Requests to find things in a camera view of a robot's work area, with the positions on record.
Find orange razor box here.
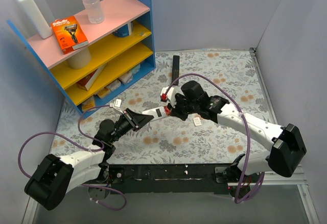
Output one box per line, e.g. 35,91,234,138
51,16,89,54

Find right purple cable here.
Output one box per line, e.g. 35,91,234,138
166,73,265,204

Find cream cylinder container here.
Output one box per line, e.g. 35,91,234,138
66,48,91,69

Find white packets on shelf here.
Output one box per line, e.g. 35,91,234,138
96,64,141,98

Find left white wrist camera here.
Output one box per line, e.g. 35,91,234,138
109,99,123,113

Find yellow packet on shelf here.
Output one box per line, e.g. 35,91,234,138
81,96,97,112

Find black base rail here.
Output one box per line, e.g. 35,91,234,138
33,162,307,194

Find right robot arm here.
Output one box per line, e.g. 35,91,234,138
168,81,307,182

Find long black box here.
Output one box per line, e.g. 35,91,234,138
172,55,180,85

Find white battery cover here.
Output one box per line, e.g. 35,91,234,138
193,117,202,127

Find red white remote control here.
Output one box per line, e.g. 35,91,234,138
142,106,168,121

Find purple cable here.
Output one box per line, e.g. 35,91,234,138
17,104,128,211
166,73,265,204

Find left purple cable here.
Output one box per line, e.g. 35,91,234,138
17,104,128,211

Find white bottle black cap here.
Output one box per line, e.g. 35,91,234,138
16,0,53,39

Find blue shelf unit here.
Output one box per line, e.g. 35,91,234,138
7,0,155,114

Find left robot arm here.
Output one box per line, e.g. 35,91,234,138
24,108,160,210

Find red white book box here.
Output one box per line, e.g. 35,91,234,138
76,64,107,91

